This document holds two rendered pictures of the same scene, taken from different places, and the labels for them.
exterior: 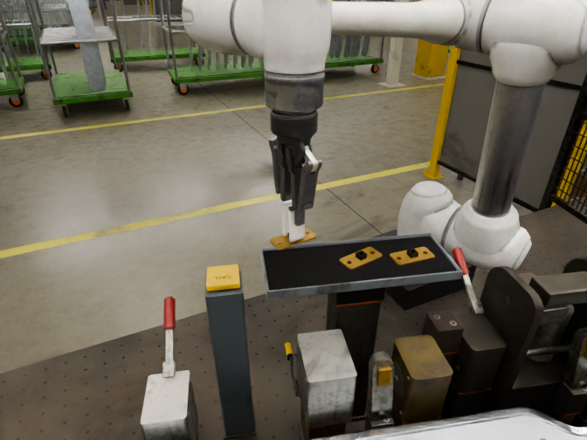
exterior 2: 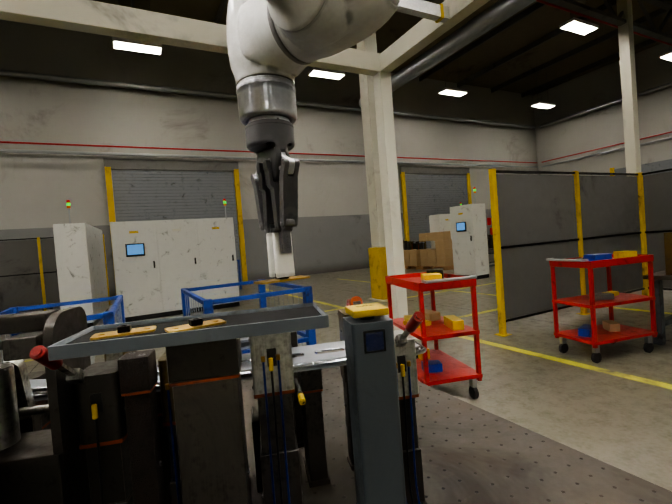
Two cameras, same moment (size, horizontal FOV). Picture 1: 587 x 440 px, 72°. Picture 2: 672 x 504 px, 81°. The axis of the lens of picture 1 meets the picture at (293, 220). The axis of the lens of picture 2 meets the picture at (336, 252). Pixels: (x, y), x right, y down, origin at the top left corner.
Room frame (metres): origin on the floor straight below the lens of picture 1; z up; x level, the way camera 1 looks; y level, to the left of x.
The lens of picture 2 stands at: (1.25, 0.06, 1.27)
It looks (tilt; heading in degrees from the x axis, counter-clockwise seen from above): 1 degrees down; 178
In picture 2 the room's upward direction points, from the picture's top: 4 degrees counter-clockwise
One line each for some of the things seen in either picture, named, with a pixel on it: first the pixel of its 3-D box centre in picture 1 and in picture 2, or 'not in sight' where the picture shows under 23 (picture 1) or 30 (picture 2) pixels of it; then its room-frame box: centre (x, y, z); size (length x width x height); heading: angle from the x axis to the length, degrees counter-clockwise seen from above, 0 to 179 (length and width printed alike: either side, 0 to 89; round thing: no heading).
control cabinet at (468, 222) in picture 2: not in sight; (468, 233); (-9.33, 4.16, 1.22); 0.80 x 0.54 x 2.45; 26
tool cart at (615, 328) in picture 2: not in sight; (599, 303); (-2.40, 2.71, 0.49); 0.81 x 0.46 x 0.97; 103
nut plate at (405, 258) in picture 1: (412, 253); (124, 329); (0.66, -0.24, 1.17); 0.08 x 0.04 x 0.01; 108
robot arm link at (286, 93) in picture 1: (293, 90); (267, 106); (0.63, 0.00, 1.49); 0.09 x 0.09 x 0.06
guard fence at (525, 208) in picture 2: not in sight; (579, 242); (-4.06, 3.68, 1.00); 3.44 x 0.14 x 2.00; 115
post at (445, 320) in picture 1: (426, 390); (146, 464); (0.54, -0.28, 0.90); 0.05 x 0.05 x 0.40; 9
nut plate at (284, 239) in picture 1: (293, 236); (282, 276); (0.63, 0.00, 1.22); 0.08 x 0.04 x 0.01; 121
